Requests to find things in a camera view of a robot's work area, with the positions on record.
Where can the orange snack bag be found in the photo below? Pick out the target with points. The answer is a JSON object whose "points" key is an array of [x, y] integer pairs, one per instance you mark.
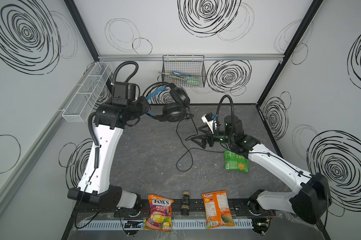
{"points": [[217, 210]]}

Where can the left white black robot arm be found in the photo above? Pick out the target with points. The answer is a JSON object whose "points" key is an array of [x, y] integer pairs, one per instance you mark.
{"points": [[106, 125]]}

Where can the black wire wall basket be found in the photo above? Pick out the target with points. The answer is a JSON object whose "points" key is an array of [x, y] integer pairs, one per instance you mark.
{"points": [[184, 70]]}

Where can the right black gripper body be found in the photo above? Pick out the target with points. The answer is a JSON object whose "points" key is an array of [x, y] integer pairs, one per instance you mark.
{"points": [[211, 140]]}

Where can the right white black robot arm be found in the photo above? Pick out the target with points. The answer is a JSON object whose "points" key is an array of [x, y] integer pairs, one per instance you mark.
{"points": [[309, 197]]}

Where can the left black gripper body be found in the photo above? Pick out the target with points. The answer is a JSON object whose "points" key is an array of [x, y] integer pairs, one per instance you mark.
{"points": [[142, 106]]}

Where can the Fox's fruits candy bag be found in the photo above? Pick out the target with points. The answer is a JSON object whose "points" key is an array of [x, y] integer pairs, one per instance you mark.
{"points": [[160, 217]]}

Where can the small dark bottle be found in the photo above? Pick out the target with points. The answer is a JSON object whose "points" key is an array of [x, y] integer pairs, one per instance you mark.
{"points": [[185, 208]]}

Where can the green snack bag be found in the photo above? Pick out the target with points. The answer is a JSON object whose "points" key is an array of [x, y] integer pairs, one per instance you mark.
{"points": [[234, 162]]}

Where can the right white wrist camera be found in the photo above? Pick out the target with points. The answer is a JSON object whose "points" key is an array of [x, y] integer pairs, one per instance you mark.
{"points": [[212, 123]]}

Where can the black blue headphones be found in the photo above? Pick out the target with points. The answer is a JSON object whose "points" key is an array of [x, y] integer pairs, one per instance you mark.
{"points": [[171, 112]]}

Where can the white wire wall shelf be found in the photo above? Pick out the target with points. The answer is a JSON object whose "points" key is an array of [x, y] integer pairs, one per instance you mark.
{"points": [[90, 87]]}

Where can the white slotted cable duct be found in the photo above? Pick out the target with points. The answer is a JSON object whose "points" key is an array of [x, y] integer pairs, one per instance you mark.
{"points": [[193, 224]]}

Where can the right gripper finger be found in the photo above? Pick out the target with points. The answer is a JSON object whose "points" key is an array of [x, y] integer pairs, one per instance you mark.
{"points": [[205, 130], [199, 140]]}

